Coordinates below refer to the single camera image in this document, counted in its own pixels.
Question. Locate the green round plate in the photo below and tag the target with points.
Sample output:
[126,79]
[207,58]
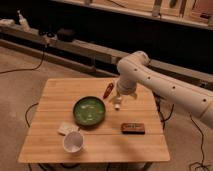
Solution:
[89,111]

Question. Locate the black round object on ledge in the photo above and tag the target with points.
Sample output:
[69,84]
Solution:
[66,35]

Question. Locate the wooden table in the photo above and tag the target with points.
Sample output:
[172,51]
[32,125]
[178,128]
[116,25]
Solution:
[103,142]

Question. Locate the white spray bottle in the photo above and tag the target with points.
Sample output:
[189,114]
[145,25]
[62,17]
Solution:
[23,22]

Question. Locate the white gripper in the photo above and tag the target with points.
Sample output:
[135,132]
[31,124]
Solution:
[124,91]

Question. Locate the brown rectangular box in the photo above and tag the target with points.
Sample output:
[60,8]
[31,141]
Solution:
[132,128]

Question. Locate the white folded napkin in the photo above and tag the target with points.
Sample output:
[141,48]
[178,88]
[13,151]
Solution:
[66,128]

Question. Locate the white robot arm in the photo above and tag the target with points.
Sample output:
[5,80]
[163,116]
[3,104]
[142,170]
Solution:
[133,70]

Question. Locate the red handled tool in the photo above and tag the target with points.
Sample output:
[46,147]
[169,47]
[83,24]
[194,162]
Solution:
[108,90]

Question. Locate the white paper cup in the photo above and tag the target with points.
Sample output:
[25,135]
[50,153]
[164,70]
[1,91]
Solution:
[73,142]

